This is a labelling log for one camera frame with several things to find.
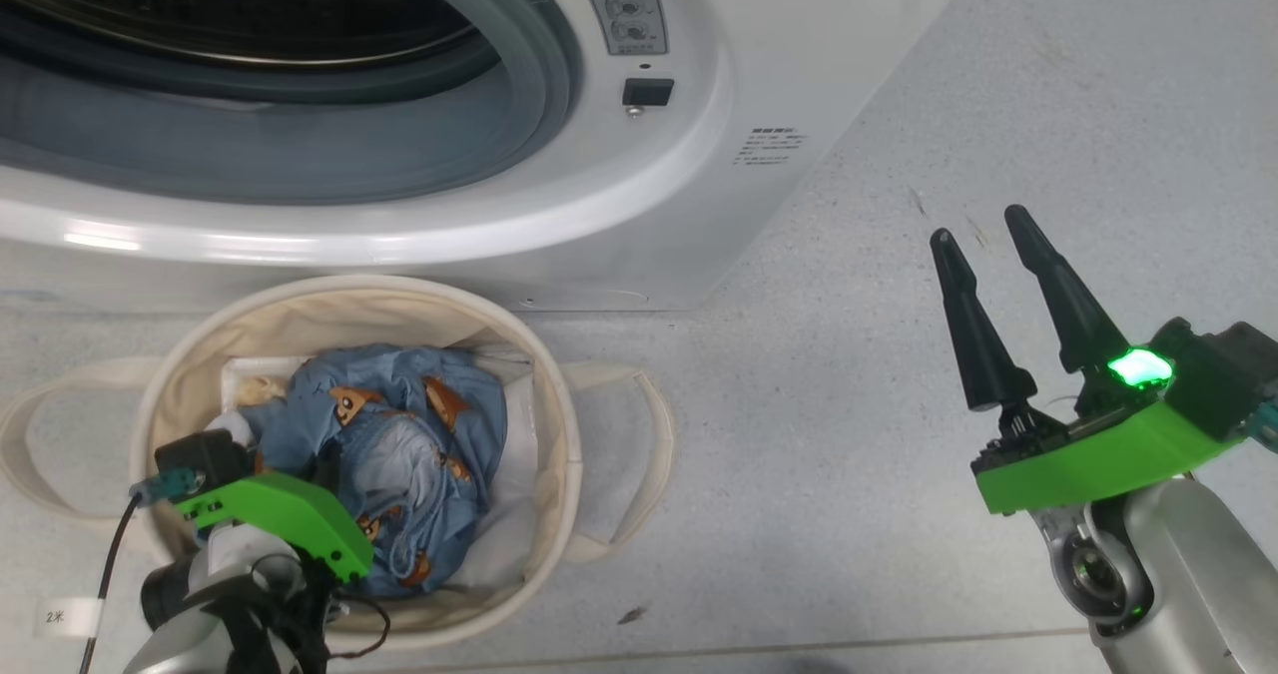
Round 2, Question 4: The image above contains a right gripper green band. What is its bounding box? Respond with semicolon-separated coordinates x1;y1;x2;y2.
930;204;1251;516

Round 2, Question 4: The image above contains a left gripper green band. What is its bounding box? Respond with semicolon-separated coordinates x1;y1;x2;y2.
178;470;376;585

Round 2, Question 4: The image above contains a blue garment with orange print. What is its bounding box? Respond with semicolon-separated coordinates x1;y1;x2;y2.
238;341;509;598

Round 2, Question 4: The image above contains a cream canvas laundry basket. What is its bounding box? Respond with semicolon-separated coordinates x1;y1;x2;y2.
0;274;678;653

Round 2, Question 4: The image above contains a white front-load washing machine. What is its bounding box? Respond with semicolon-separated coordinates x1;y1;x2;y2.
0;0;985;316

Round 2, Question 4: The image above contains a grey rubber door gasket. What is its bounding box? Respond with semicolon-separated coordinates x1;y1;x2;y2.
0;0;586;207

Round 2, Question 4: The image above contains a black square door latch socket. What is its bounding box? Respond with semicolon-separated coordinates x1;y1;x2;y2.
621;76;676;109

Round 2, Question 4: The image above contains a small printed text sticker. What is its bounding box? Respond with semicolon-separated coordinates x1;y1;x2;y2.
733;126;809;169

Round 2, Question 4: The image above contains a grey warning label sticker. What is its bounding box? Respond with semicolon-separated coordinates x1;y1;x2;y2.
568;0;669;57

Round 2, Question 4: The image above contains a thin black wire bundle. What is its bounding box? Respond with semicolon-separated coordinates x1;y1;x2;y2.
224;554;393;674

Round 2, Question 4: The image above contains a black cable with teal plug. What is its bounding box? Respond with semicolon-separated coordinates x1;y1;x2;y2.
1242;398;1278;452
78;468;207;674

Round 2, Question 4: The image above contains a white paper cable tag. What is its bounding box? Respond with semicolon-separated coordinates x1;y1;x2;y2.
34;596;107;639

